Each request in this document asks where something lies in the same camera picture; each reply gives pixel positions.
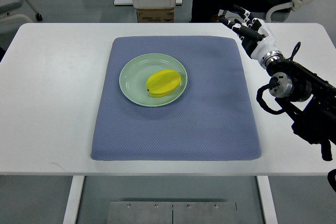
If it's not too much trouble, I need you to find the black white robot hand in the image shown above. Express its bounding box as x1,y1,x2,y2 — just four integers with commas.
218,5,284,69

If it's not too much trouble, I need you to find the yellow starfruit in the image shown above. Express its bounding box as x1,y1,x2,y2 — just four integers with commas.
146,69,182,98

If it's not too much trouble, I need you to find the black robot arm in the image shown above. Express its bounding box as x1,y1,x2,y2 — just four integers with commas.
256,42,335,161

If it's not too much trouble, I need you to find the light green plate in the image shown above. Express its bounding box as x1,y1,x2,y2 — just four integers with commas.
119,53,188,107

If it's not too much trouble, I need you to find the metal floor plate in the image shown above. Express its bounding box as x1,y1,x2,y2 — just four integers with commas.
107,201,239,223

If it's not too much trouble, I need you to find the blue textured mat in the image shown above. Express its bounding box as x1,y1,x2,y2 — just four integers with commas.
91,36,261,161

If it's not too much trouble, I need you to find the cardboard box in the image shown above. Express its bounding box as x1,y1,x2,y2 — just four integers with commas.
136,8,175,23

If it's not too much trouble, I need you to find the white table right leg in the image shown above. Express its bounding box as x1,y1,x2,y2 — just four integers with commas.
256,176,278,224

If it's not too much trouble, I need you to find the white table leg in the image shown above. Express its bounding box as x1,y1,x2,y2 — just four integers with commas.
256,176,278,224
63,176,85,224

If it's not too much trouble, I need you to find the grey chair left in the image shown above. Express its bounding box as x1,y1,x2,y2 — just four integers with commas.
1,0,43,35

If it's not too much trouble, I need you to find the white table left leg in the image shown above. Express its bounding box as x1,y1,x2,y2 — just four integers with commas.
63,176,85,224

